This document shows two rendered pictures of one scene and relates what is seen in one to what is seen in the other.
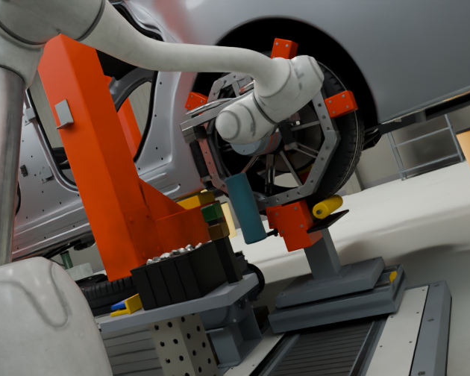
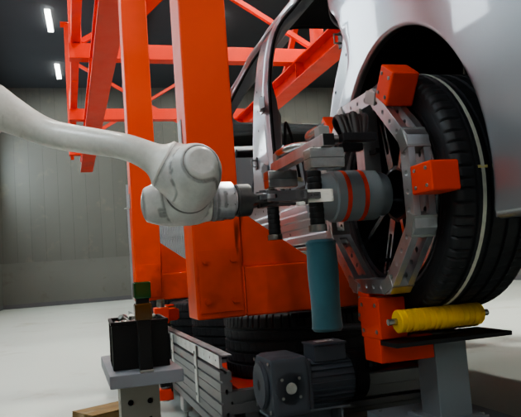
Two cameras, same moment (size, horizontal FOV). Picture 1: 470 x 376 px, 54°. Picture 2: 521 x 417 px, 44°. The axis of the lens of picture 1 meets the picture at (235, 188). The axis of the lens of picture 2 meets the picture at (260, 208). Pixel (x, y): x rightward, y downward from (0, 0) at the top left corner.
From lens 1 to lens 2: 128 cm
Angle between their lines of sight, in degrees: 46
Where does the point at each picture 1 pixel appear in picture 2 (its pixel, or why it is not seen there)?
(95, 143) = not seen: hidden behind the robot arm
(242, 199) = (312, 273)
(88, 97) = (194, 120)
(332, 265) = (438, 403)
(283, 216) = (365, 311)
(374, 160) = not seen: outside the picture
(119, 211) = (193, 249)
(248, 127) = (155, 213)
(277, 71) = (150, 162)
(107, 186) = not seen: hidden behind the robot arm
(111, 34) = not seen: outside the picture
